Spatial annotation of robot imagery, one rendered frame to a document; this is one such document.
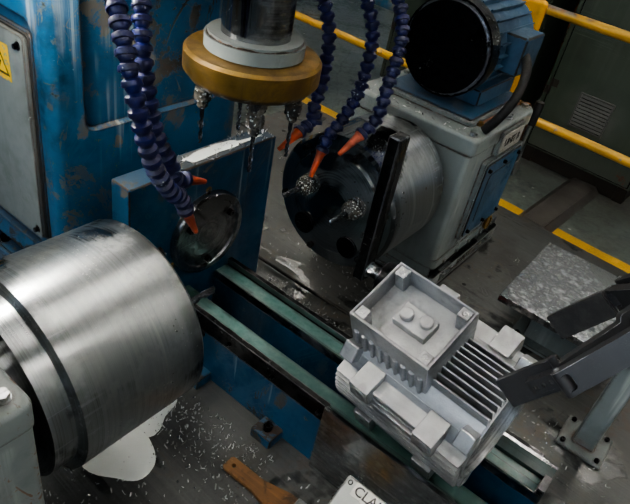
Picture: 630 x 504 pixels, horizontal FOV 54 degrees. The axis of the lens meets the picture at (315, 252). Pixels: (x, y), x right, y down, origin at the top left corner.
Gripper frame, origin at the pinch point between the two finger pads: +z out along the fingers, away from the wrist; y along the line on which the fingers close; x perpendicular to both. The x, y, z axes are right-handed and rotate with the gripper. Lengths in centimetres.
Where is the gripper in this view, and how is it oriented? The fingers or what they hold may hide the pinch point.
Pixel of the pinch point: (540, 353)
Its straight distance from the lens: 68.3
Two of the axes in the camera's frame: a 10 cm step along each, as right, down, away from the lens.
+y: -6.2, 3.8, -6.9
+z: -5.3, 4.5, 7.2
